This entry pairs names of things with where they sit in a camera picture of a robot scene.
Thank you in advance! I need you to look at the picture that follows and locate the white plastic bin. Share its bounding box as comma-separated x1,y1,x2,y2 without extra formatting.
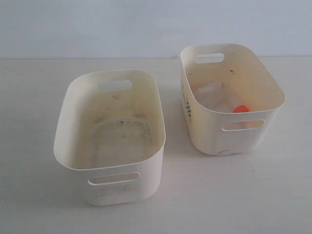
180,44,285,155
54,70,166,206

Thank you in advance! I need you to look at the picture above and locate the clear bottle orange cap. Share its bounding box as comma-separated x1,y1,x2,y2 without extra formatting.
227,93,250,113

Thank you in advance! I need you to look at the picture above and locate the clear bottle blue cap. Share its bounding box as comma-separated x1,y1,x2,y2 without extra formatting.
210,98,233,113

